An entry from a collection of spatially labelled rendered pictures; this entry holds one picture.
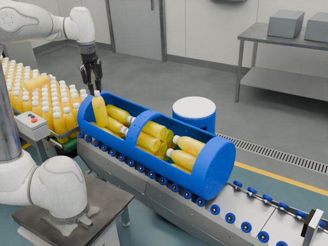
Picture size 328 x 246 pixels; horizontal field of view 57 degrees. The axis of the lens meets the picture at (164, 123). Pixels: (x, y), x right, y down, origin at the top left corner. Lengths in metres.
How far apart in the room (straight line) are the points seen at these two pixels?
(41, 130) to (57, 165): 0.74
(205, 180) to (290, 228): 0.42
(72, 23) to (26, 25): 0.57
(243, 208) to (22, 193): 0.93
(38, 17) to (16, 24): 0.08
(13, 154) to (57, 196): 0.22
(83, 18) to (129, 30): 4.32
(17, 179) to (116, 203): 0.42
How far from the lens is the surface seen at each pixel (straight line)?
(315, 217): 1.30
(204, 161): 1.27
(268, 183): 2.99
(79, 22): 1.51
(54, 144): 2.04
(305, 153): 3.46
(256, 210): 1.48
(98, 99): 1.67
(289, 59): 4.75
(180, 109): 1.94
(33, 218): 1.41
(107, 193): 1.44
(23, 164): 1.24
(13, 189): 1.26
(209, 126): 1.93
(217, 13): 4.89
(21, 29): 0.97
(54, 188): 1.18
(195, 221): 1.49
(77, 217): 1.29
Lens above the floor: 2.01
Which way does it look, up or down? 33 degrees down
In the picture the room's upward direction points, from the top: 3 degrees counter-clockwise
